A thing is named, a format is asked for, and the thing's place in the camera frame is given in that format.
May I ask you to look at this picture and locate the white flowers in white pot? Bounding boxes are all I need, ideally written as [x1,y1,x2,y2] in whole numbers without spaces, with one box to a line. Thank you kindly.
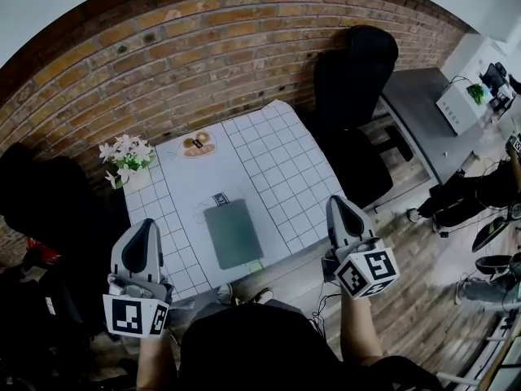
[99,134,158,191]

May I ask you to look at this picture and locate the grey desk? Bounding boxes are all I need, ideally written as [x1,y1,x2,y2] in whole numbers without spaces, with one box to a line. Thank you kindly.
[379,67,496,187]

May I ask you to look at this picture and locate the heart-shaped wooden plate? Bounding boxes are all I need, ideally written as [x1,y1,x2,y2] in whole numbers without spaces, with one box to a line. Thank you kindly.
[181,131,221,160]

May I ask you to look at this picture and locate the bread loaf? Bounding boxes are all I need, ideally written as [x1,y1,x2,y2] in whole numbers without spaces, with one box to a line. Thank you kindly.
[183,144,216,157]

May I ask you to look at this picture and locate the black computer monitor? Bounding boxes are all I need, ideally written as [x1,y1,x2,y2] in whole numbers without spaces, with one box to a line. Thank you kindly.
[479,61,510,94]

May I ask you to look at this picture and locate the black floor cable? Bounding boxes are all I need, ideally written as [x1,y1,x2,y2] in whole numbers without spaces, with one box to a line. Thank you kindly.
[310,292,342,335]

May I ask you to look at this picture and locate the person's black shirt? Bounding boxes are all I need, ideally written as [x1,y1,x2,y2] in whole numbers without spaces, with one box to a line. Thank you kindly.
[178,301,445,391]

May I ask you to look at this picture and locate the black padded chair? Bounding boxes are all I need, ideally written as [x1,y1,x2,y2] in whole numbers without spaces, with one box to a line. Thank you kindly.
[0,142,132,337]

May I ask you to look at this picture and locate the person's right forearm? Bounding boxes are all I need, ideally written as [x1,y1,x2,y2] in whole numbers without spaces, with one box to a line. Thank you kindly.
[337,294,384,368]

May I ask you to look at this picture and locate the white gridded table sheet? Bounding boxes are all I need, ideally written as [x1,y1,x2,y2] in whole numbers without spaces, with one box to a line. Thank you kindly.
[121,99,348,301]

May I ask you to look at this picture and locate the black office chair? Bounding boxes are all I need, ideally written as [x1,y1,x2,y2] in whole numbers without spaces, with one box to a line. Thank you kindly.
[312,24,414,212]

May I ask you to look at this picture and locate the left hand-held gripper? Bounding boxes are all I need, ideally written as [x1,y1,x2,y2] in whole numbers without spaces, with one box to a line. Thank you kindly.
[102,217,174,337]

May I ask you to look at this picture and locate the small green plant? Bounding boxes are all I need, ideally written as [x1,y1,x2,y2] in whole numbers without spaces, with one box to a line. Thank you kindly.
[466,82,488,106]

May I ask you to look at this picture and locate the white box appliance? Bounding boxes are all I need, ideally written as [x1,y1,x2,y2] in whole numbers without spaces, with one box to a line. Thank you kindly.
[435,83,484,138]

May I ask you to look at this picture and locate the person's left forearm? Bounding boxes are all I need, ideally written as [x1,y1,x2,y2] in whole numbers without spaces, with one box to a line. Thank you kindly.
[136,332,179,391]

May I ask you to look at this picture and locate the red object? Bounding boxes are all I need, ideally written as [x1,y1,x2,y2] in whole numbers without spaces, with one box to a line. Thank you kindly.
[25,235,63,265]

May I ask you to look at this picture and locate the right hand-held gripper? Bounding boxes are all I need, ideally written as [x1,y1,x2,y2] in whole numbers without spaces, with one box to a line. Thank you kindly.
[322,195,401,301]

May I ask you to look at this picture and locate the dark green notebook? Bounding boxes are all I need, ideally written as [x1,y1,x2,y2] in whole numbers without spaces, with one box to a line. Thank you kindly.
[203,200,266,271]

